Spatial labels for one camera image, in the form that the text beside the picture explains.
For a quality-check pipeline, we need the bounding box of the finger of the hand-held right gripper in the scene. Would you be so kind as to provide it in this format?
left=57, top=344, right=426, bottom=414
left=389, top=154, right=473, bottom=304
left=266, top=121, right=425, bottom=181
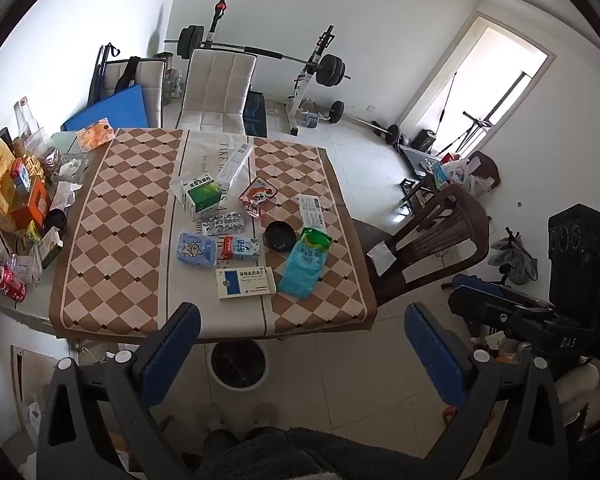
left=455, top=274, right=551, bottom=313
left=447, top=286, right=526, bottom=336

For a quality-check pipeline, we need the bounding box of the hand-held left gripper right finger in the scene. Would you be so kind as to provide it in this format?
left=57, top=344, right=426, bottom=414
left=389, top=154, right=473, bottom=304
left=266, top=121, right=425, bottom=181
left=404, top=302, right=571, bottom=480

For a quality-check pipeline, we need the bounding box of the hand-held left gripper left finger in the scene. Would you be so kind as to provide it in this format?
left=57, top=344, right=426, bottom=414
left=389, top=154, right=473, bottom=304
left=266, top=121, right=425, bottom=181
left=37, top=302, right=202, bottom=480

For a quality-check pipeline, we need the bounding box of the silver blister pack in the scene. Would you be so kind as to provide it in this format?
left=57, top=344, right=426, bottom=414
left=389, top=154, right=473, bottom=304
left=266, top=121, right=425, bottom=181
left=200, top=211, right=248, bottom=236

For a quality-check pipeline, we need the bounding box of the red snack packet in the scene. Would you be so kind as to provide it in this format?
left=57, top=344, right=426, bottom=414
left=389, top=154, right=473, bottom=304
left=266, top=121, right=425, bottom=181
left=239, top=176, right=277, bottom=217

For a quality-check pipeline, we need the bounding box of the grey cloth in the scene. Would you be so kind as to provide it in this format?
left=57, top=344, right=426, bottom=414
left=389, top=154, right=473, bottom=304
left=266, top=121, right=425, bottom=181
left=489, top=230, right=538, bottom=286

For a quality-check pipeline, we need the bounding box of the white bin with black liner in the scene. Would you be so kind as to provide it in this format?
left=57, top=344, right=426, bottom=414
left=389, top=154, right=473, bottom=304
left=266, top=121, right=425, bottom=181
left=209, top=340, right=271, bottom=391

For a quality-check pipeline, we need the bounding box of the brown plastic chair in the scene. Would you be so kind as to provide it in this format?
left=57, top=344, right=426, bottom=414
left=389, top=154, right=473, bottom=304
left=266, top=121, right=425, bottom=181
left=352, top=185, right=491, bottom=306

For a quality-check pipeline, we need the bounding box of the white blue medicine box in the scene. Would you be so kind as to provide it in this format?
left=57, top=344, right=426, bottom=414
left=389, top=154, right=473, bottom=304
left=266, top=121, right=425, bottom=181
left=216, top=266, right=277, bottom=302

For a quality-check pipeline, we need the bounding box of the blue tissue packet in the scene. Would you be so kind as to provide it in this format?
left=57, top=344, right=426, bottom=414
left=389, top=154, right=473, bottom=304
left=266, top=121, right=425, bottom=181
left=176, top=232, right=217, bottom=267

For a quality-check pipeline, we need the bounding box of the white paper sheet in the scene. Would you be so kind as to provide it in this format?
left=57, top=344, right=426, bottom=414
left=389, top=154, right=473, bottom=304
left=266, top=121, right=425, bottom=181
left=367, top=242, right=398, bottom=276

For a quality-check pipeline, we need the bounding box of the red and white small box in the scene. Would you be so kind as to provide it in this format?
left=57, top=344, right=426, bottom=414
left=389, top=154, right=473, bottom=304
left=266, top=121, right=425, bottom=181
left=225, top=236, right=261, bottom=261

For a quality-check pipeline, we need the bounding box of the white plastic bag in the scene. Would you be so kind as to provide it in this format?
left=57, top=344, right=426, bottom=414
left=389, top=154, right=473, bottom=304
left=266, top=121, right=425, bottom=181
left=440, top=157, right=472, bottom=184

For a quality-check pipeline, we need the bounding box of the green white medicine box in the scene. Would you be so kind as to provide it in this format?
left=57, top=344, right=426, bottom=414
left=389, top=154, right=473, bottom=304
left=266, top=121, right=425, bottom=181
left=180, top=174, right=221, bottom=222

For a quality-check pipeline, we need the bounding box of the green blue plastic bag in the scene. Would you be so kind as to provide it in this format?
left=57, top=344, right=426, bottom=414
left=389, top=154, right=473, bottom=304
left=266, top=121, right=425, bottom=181
left=276, top=227, right=333, bottom=300

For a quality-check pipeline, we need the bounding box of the black ashtray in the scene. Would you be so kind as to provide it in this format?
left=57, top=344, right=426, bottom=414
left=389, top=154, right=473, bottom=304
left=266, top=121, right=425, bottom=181
left=264, top=220, right=297, bottom=252

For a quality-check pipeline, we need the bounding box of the green white small box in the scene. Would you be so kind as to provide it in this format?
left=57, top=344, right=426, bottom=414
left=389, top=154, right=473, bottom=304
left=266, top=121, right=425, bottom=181
left=37, top=227, right=64, bottom=268

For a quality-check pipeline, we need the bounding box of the black tripod stand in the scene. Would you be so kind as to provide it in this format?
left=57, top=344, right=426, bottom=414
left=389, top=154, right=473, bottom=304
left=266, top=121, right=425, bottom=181
left=440, top=72, right=496, bottom=156

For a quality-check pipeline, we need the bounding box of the red cola can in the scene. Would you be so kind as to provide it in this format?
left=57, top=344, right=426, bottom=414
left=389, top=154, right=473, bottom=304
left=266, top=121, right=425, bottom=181
left=0, top=264, right=27, bottom=302

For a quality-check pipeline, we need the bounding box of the flat white printed box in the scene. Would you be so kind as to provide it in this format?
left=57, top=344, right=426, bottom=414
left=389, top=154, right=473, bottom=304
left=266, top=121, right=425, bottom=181
left=298, top=195, right=327, bottom=233

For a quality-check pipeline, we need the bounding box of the long white box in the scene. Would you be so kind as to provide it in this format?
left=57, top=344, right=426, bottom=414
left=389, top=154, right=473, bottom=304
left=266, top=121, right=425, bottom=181
left=215, top=141, right=255, bottom=188

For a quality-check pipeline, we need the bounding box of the crumpled white tissue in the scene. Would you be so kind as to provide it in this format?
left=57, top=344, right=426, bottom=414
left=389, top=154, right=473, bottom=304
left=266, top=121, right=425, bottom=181
left=50, top=157, right=88, bottom=211

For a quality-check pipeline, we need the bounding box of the orange box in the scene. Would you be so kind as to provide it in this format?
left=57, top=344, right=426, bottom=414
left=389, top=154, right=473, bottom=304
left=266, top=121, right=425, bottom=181
left=12, top=180, right=48, bottom=231

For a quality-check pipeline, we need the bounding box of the barbell on floor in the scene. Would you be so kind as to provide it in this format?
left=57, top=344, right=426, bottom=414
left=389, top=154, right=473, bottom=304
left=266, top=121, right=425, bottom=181
left=325, top=101, right=406, bottom=146

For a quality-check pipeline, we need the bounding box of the orange tissue packet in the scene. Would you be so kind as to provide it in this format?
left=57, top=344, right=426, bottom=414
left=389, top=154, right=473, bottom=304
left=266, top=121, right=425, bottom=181
left=76, top=121, right=117, bottom=150

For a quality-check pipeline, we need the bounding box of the blue red small box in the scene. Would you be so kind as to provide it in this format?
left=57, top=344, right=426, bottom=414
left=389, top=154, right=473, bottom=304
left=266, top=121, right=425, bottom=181
left=10, top=157, right=31, bottom=193

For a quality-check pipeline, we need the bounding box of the blue foam board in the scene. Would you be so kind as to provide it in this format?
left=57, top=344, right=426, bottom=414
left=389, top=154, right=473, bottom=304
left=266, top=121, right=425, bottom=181
left=61, top=84, right=146, bottom=133

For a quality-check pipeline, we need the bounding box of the dark paper bag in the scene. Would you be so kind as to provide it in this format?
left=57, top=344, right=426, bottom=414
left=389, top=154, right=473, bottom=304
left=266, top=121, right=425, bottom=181
left=243, top=91, right=269, bottom=136

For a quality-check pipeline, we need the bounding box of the cream padded dining chair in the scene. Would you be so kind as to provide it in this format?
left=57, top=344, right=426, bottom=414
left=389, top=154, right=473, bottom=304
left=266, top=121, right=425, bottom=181
left=102, top=57, right=166, bottom=128
left=175, top=49, right=258, bottom=136

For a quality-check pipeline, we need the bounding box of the clear glass bottle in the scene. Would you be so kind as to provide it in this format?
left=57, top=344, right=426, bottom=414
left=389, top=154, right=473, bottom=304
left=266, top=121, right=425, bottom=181
left=15, top=100, right=46, bottom=146

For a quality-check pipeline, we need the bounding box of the black bag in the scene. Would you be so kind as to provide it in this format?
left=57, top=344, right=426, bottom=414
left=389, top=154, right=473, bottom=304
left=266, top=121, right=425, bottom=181
left=117, top=57, right=141, bottom=93

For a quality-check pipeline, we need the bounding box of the white barbell rack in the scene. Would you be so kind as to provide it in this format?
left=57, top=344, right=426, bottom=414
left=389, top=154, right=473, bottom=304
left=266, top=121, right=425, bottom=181
left=275, top=25, right=337, bottom=137

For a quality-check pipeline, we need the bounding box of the barbell with black plates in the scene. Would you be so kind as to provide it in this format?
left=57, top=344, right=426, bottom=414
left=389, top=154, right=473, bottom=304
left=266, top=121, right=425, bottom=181
left=164, top=24, right=352, bottom=86

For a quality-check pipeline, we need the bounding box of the white door frame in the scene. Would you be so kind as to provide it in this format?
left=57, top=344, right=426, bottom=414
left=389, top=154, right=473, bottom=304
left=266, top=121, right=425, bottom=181
left=397, top=12, right=556, bottom=161

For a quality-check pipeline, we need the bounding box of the black folded frame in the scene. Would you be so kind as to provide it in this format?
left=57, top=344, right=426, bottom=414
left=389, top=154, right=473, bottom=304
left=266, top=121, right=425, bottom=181
left=89, top=42, right=122, bottom=106

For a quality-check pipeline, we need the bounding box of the red black pole handle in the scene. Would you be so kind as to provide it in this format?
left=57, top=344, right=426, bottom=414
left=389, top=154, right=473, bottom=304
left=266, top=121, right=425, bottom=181
left=210, top=0, right=229, bottom=51

